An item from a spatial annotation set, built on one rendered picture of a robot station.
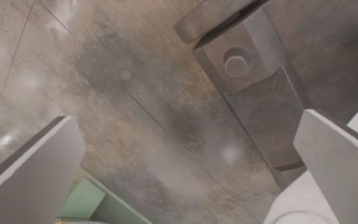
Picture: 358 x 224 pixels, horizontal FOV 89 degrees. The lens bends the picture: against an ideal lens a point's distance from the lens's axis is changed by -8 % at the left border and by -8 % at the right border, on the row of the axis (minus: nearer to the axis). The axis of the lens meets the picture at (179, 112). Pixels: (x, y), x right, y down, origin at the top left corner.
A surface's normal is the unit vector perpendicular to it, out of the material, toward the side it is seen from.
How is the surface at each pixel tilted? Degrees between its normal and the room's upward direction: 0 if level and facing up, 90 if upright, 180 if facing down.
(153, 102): 0
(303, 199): 113
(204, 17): 6
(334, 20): 0
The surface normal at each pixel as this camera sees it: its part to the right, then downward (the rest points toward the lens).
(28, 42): -0.27, 0.54
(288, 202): -0.31, -0.95
